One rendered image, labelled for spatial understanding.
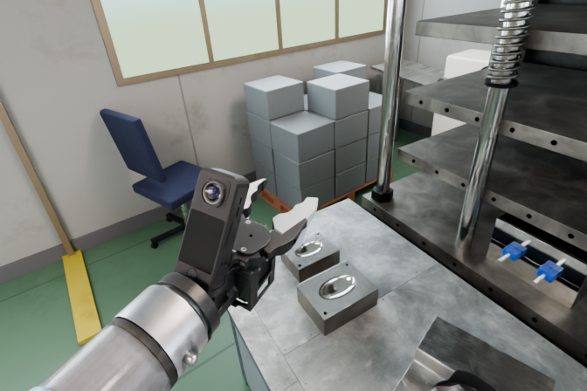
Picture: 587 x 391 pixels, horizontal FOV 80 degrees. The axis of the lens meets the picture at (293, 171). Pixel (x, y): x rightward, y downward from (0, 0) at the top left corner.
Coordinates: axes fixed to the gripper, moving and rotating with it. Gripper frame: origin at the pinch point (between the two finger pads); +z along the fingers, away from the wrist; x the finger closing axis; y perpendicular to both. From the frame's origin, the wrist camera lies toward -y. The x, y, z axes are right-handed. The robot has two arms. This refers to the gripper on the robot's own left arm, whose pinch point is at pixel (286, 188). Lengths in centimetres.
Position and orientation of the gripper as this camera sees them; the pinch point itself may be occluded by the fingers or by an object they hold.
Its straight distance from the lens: 46.5
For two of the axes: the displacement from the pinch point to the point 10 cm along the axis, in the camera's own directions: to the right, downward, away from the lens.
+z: 4.8, -4.5, 7.6
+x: 8.8, 3.0, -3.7
